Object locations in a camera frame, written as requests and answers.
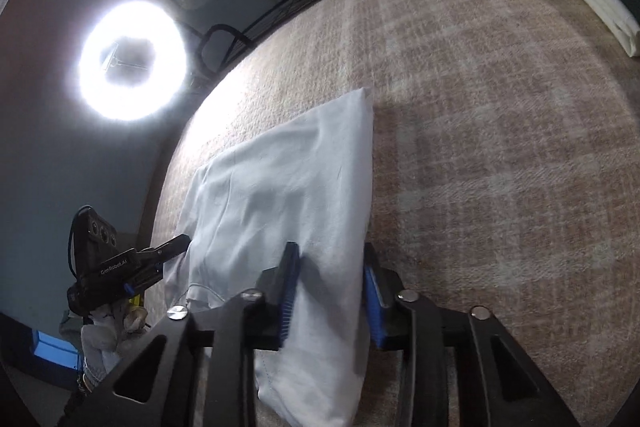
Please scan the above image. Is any left gloved hand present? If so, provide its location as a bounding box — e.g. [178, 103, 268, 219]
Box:
[80, 300, 148, 391]

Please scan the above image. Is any white t-shirt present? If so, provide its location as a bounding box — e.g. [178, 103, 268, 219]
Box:
[164, 89, 373, 426]

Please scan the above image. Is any white ring light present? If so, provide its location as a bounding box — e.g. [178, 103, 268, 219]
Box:
[77, 0, 188, 121]

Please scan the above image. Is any pink plaid blanket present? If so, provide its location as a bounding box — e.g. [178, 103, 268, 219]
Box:
[152, 0, 639, 426]

